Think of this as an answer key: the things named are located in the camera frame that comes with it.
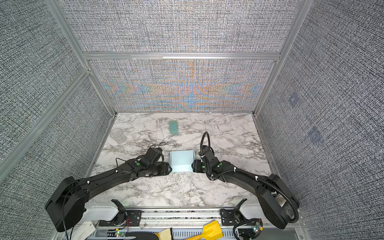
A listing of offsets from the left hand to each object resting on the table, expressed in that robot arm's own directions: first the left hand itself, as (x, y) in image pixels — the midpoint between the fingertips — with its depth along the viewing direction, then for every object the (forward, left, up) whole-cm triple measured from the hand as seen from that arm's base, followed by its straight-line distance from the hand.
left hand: (169, 170), depth 84 cm
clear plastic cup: (+30, +37, -2) cm, 48 cm away
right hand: (+3, -15, 0) cm, 15 cm away
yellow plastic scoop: (-28, -20, -5) cm, 35 cm away
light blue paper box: (+7, -7, -2) cm, 10 cm away
